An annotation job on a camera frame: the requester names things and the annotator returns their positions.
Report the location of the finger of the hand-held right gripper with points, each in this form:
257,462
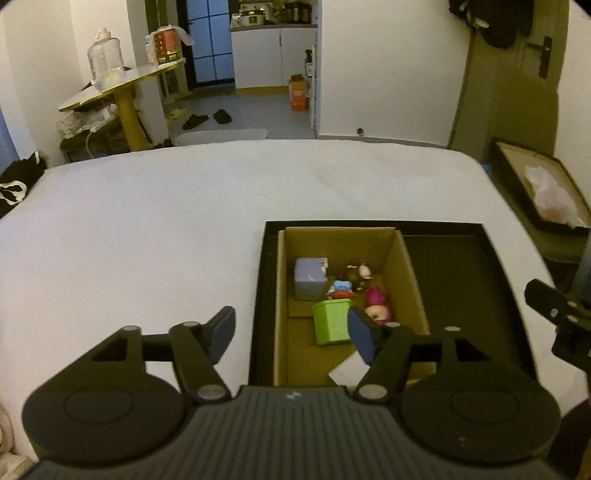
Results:
547,300

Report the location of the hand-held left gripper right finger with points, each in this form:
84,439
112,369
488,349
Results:
360,337

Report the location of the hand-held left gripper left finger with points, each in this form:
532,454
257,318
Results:
224,330

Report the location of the brown toy figure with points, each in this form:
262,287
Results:
356,272

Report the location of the brown cardboard box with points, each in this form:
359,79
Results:
332,242

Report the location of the green toy bin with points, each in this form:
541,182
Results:
330,323

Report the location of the white paper slip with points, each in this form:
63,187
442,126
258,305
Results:
348,371

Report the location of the pink toy figure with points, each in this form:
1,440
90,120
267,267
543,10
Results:
377,304

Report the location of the blue toy figure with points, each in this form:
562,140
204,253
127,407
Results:
341,290

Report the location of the purple toy cube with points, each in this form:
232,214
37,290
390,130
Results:
309,279

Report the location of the black shallow tray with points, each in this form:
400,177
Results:
461,286

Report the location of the white crumpled plastic bag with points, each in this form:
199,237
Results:
551,196

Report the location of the black open box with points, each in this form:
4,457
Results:
508,170

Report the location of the white floor mat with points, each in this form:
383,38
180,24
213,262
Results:
217,137

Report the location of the olive door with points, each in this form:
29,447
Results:
503,106

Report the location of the black slipper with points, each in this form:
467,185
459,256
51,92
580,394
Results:
223,116
196,121

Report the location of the pair of yellow slippers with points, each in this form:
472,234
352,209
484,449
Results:
175,114

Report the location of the pile of clutter under table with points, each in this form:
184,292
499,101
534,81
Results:
85,131

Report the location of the yellow round table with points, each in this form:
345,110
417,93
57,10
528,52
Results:
127,106

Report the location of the orange carton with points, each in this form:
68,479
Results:
298,94

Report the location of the black and white bag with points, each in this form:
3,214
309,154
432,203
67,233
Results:
23,184

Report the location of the white kitchen cabinet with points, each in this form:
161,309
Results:
263,57

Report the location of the dark spray bottle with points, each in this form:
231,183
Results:
309,62

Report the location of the black hanging clothes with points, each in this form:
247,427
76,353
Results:
498,23

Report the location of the blue glass door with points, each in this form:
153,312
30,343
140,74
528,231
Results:
210,41

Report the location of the orange canister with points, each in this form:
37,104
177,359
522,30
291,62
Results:
166,44

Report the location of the clear water bottle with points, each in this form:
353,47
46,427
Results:
104,55

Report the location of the rice cooker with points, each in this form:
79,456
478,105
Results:
251,16

